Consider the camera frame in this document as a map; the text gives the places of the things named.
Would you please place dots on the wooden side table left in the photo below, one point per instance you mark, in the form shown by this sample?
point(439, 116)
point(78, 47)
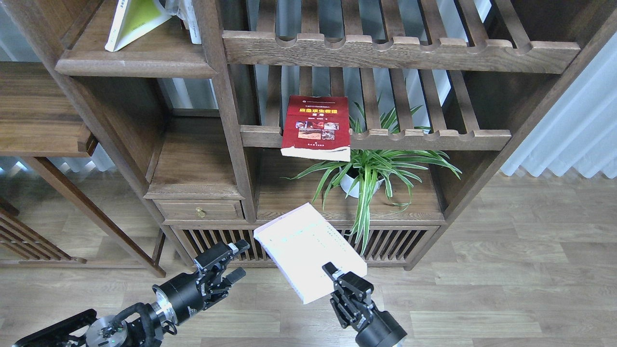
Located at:
point(38, 123)

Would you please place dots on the dark wooden bookshelf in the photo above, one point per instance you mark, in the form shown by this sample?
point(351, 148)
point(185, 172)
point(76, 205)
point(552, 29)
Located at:
point(201, 125)

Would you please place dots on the white plant pot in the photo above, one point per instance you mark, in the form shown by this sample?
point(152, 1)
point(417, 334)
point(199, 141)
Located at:
point(347, 181)

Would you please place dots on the white book top shelf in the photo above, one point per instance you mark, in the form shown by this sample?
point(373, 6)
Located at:
point(300, 242)

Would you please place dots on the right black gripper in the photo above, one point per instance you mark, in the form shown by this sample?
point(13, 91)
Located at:
point(375, 328)

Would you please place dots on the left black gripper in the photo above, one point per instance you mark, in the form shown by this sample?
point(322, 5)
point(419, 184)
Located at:
point(187, 294)

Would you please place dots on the yellow-green book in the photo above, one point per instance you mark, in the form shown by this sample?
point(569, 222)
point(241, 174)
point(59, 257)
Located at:
point(132, 20)

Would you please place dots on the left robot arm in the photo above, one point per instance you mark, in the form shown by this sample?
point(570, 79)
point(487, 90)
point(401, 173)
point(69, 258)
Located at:
point(144, 325)

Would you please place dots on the red book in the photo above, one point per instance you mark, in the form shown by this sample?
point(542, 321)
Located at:
point(317, 128)

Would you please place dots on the plastic-wrapped white book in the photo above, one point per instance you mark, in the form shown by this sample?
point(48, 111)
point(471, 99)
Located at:
point(184, 9)

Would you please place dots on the white curtain right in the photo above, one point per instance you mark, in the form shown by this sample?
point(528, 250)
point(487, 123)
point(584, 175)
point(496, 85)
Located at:
point(580, 130)

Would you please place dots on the green spider plant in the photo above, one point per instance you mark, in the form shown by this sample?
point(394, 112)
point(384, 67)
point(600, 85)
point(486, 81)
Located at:
point(371, 163)

